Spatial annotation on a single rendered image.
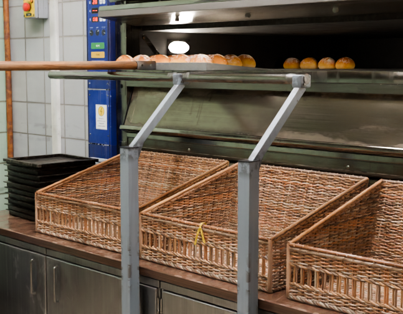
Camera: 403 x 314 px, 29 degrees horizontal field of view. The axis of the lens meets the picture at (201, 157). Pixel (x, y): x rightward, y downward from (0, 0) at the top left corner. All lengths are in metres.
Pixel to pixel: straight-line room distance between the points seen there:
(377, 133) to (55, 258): 1.20
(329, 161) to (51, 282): 1.07
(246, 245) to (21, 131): 2.09
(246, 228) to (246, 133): 0.80
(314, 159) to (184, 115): 0.63
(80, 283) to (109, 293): 0.16
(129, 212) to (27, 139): 1.59
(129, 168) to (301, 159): 0.63
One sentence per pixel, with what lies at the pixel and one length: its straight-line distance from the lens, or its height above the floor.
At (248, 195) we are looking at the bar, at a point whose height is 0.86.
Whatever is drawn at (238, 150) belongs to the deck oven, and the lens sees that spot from 2.84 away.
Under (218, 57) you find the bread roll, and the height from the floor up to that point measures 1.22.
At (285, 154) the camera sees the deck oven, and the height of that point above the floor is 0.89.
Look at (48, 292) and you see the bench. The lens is 2.90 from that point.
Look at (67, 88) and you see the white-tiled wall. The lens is 3.60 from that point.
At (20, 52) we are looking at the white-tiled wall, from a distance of 3.91.
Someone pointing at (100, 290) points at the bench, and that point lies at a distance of 2.64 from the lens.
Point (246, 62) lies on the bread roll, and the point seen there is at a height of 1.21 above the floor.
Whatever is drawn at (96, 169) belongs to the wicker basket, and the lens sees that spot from 3.11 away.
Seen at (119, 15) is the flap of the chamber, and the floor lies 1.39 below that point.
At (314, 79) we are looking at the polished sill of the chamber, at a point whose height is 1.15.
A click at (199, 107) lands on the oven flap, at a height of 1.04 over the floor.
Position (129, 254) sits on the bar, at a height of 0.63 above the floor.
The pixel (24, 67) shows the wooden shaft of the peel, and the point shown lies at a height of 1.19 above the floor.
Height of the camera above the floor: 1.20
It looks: 7 degrees down
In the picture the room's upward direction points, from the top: straight up
